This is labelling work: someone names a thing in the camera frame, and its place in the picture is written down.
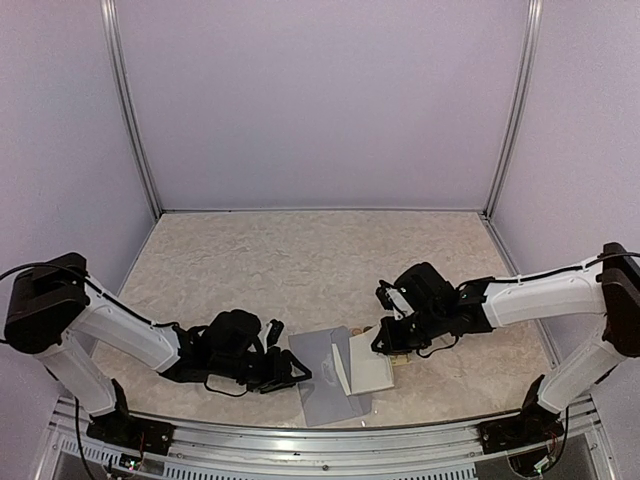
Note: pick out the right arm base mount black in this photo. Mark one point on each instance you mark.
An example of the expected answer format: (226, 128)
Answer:
(532, 424)

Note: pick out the aluminium frame post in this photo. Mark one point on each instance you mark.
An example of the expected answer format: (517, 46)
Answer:
(517, 107)
(116, 55)

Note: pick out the right aluminium frame post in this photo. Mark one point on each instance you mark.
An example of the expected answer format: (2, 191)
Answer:
(517, 107)

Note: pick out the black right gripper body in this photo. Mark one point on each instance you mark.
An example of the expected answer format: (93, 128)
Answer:
(408, 339)

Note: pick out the brown sticker sheet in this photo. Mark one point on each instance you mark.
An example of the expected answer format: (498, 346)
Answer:
(400, 360)

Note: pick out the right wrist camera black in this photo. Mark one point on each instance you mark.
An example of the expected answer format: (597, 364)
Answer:
(385, 294)

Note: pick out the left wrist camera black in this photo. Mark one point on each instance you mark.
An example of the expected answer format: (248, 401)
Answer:
(273, 333)

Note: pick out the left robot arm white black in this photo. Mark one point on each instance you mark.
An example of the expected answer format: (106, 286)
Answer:
(53, 302)

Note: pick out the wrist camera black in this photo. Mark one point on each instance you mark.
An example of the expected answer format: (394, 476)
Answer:
(273, 333)
(385, 294)

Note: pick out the left aluminium frame post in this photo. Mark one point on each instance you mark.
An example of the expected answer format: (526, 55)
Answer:
(116, 55)

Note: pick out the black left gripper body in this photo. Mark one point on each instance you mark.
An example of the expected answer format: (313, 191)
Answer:
(257, 374)

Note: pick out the front aluminium rail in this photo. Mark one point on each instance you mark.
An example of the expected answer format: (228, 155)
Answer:
(204, 450)

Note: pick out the grey envelope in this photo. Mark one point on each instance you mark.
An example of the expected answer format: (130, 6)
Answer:
(323, 397)

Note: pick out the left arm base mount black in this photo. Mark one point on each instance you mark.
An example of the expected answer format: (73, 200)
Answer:
(121, 428)

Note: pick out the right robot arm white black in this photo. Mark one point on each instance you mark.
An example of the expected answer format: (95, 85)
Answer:
(423, 306)

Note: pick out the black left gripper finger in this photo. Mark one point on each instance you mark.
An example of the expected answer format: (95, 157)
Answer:
(295, 370)
(279, 384)

